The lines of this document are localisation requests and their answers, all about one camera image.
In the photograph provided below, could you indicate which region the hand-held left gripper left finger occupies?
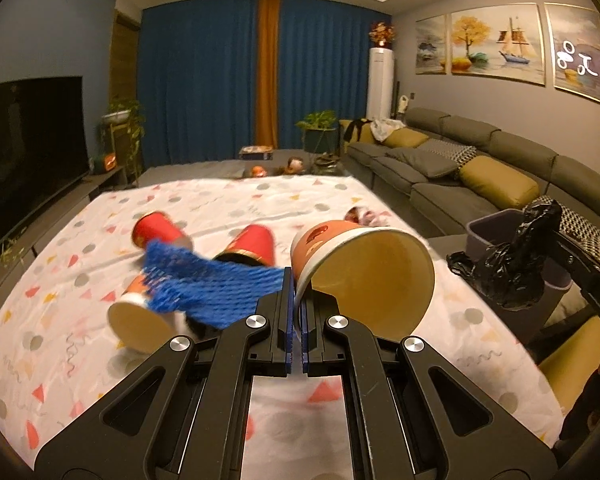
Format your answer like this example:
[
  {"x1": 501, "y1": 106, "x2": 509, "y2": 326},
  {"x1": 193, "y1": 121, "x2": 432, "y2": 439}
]
[{"x1": 34, "y1": 267, "x2": 299, "y2": 480}]

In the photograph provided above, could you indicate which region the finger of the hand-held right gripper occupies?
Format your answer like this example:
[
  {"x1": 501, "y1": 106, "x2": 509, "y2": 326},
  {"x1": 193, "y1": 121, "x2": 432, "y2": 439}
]
[{"x1": 554, "y1": 232, "x2": 600, "y2": 334}]

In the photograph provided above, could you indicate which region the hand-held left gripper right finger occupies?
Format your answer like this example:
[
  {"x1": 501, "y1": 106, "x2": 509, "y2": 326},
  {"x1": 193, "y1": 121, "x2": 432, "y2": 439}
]
[{"x1": 300, "y1": 287, "x2": 566, "y2": 480}]

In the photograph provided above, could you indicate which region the black plastic bag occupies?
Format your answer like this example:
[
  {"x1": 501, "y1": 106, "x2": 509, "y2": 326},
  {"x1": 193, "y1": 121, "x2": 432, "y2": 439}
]
[{"x1": 446, "y1": 200, "x2": 564, "y2": 311}]

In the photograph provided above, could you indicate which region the blue foam net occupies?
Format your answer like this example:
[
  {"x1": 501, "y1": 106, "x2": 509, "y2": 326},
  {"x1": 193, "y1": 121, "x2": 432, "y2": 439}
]
[{"x1": 142, "y1": 239, "x2": 288, "y2": 325}]

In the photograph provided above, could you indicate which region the large orange noodle cup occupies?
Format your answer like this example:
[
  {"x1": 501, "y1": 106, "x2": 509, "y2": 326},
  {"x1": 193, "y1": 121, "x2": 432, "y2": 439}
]
[{"x1": 290, "y1": 220, "x2": 436, "y2": 335}]

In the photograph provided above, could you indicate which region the red paper cup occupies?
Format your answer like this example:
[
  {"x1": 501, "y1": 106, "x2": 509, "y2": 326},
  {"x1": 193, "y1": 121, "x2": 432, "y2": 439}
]
[
  {"x1": 132, "y1": 212, "x2": 194, "y2": 252},
  {"x1": 214, "y1": 225, "x2": 276, "y2": 267}
]

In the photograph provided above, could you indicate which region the dark grey trash bin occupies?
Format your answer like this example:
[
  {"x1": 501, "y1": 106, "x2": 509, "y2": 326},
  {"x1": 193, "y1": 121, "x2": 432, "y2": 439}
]
[{"x1": 465, "y1": 211, "x2": 574, "y2": 314}]

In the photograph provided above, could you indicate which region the black white patterned cushion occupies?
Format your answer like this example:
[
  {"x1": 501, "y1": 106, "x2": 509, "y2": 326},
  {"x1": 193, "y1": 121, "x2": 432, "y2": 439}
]
[
  {"x1": 525, "y1": 195, "x2": 600, "y2": 252},
  {"x1": 420, "y1": 139, "x2": 479, "y2": 169}
]

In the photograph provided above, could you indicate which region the crumpled pink white wrapper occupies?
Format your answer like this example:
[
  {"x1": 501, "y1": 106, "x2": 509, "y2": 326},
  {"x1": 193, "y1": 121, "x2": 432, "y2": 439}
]
[{"x1": 345, "y1": 205, "x2": 392, "y2": 227}]

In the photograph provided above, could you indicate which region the grey sofa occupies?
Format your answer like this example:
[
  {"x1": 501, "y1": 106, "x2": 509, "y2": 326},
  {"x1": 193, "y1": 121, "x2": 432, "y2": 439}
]
[{"x1": 341, "y1": 107, "x2": 600, "y2": 242}]

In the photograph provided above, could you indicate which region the orange white paper cup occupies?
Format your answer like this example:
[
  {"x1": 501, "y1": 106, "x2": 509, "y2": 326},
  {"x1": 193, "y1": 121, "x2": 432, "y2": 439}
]
[{"x1": 107, "y1": 271, "x2": 177, "y2": 350}]

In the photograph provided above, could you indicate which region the grey coffee table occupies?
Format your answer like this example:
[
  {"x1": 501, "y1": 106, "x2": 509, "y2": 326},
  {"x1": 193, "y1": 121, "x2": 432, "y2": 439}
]
[{"x1": 136, "y1": 148, "x2": 352, "y2": 186}]

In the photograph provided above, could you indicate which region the potted plant in dark pot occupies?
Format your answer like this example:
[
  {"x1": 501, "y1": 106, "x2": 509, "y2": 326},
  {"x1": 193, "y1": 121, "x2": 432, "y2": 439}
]
[{"x1": 296, "y1": 110, "x2": 341, "y2": 154}]

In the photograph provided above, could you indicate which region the grey cushion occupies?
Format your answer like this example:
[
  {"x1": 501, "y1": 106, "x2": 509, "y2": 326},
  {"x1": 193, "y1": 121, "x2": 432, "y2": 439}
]
[{"x1": 385, "y1": 147, "x2": 459, "y2": 180}]

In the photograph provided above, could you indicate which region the small yellow cushion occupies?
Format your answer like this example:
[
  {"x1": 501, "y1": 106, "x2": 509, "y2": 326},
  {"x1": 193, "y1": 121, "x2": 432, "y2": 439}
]
[{"x1": 382, "y1": 127, "x2": 430, "y2": 150}]

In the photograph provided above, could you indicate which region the white cloth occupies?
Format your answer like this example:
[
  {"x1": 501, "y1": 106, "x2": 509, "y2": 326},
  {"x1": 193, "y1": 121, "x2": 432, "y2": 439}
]
[{"x1": 370, "y1": 119, "x2": 406, "y2": 142}]

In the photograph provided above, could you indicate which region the purple grey framed painting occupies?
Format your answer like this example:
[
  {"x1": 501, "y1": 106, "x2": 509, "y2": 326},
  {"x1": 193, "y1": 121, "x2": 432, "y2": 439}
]
[{"x1": 544, "y1": 2, "x2": 600, "y2": 109}]

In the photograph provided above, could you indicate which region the printed white tablecloth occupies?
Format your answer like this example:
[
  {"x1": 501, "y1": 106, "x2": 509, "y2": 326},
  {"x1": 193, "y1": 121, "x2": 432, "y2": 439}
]
[{"x1": 0, "y1": 175, "x2": 567, "y2": 480}]

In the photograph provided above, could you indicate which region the grey television cabinet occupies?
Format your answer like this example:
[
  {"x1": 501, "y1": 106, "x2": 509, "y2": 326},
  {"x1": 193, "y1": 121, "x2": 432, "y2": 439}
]
[{"x1": 0, "y1": 167, "x2": 132, "y2": 321}]

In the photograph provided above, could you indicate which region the orange curtain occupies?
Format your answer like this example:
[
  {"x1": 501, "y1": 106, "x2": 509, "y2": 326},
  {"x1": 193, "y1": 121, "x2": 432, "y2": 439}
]
[{"x1": 256, "y1": 0, "x2": 281, "y2": 149}]

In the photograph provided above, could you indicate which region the tree and sailboat painting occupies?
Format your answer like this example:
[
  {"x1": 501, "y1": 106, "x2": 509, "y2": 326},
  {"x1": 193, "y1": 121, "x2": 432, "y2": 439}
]
[{"x1": 450, "y1": 2, "x2": 547, "y2": 86}]

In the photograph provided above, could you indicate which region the white standing air conditioner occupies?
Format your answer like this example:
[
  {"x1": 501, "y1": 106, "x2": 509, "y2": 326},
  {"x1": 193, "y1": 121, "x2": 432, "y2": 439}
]
[{"x1": 366, "y1": 47, "x2": 397, "y2": 120}]

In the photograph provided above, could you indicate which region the blue curtain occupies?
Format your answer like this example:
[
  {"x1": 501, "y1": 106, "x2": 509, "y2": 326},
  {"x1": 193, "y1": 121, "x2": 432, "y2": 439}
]
[
  {"x1": 139, "y1": 0, "x2": 261, "y2": 172},
  {"x1": 277, "y1": 0, "x2": 381, "y2": 152}
]

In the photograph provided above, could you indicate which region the potted plant on stand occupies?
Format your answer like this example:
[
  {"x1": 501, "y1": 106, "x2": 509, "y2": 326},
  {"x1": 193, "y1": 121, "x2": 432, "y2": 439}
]
[{"x1": 100, "y1": 100, "x2": 146, "y2": 182}]

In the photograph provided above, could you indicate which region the small landscape painting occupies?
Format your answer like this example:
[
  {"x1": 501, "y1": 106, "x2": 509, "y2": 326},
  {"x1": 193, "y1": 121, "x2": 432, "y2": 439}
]
[{"x1": 415, "y1": 14, "x2": 451, "y2": 76}]

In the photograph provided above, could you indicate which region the golden flower ornament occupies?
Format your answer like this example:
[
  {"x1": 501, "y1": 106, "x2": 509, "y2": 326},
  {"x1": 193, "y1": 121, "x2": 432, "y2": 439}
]
[{"x1": 369, "y1": 21, "x2": 397, "y2": 50}]

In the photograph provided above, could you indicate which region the black television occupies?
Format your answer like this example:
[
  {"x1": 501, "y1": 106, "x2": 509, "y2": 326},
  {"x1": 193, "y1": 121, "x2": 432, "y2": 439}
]
[{"x1": 0, "y1": 76, "x2": 91, "y2": 267}]

